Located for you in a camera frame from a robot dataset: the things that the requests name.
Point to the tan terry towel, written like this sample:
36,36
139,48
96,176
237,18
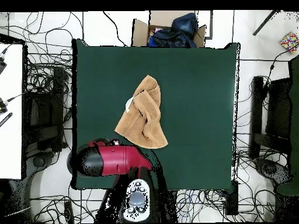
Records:
144,121

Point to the dark green table cloth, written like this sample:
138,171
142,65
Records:
198,116

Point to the dark blue clothing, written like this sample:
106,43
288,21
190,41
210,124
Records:
177,35

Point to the green covered side table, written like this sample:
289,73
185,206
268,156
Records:
294,116

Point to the black chair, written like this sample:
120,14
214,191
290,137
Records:
44,112
271,112

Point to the white desk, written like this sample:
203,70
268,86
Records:
11,116

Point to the brown cardboard box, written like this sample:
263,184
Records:
140,32

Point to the black device on desk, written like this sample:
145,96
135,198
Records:
2,107
1,65

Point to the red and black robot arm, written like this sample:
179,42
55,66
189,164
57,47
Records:
116,161

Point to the black power strip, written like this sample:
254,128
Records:
68,211
232,198

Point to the colourful patterned box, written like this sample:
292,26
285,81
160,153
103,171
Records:
289,41

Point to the black rod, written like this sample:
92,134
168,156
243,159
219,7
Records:
264,23

